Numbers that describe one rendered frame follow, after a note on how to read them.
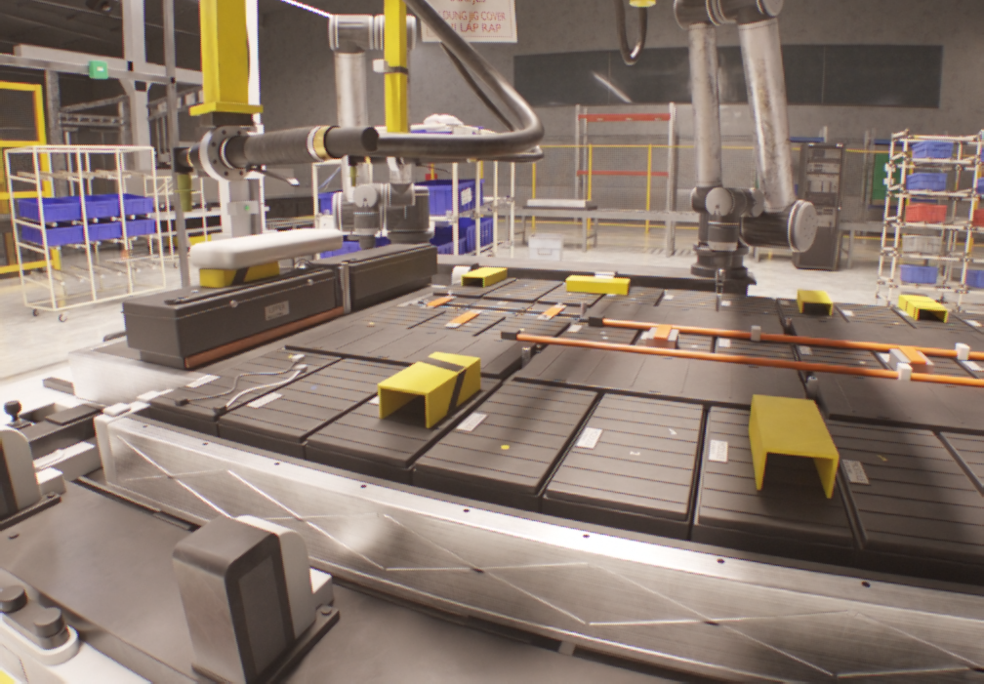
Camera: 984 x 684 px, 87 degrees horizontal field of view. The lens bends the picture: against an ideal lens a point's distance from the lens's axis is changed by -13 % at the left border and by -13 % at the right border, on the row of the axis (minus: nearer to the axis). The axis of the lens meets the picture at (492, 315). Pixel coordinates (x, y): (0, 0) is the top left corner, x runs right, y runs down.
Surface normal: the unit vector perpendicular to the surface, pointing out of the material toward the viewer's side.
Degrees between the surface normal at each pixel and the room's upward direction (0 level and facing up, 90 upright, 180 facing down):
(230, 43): 90
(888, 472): 0
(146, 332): 90
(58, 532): 0
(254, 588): 90
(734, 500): 0
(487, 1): 90
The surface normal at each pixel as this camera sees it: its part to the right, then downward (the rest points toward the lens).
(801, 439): 0.00, -0.97
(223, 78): 0.80, 0.14
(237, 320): 0.93, 0.08
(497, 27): 0.43, 0.20
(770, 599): -0.38, 0.21
